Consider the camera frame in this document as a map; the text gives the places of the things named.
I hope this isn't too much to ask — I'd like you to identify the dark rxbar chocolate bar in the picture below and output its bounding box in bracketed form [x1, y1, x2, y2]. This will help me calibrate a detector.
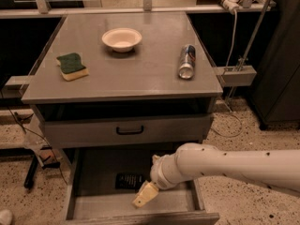
[115, 172, 144, 189]

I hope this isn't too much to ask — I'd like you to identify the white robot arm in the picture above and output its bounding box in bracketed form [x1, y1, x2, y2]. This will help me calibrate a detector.
[132, 142, 300, 208]

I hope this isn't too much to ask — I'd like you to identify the closed grey top drawer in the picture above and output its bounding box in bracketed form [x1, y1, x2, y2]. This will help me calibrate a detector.
[43, 114, 213, 148]

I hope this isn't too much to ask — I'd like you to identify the open grey middle drawer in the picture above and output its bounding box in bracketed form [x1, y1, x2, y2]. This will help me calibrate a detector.
[63, 142, 219, 225]

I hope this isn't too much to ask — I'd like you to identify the grey drawer cabinet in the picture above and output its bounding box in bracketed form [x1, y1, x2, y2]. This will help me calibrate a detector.
[20, 11, 224, 225]

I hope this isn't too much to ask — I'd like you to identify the silver blue drink can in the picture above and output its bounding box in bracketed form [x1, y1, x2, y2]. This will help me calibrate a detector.
[178, 44, 196, 80]

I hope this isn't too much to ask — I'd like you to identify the black clamp tool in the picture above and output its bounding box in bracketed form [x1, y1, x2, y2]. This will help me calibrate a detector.
[23, 144, 61, 190]

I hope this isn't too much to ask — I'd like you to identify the white paper bowl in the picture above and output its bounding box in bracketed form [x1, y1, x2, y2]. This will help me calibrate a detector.
[101, 28, 143, 53]

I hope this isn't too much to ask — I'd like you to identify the green and yellow sponge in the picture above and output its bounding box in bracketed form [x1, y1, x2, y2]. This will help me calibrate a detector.
[56, 52, 89, 82]

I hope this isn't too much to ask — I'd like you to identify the white object at floor corner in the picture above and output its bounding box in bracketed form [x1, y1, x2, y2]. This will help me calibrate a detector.
[0, 209, 13, 225]

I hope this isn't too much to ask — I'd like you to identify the metal diagonal rod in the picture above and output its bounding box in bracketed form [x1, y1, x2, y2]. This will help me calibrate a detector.
[235, 0, 271, 71]

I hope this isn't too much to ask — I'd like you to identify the black drawer handle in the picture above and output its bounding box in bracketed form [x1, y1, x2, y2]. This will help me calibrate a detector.
[115, 126, 144, 136]

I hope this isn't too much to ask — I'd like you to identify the grey side bracket block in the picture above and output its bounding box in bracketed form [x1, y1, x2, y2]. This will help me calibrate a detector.
[214, 66, 257, 87]

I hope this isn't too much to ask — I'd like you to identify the black thin cable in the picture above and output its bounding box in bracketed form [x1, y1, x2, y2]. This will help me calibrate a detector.
[0, 91, 68, 186]

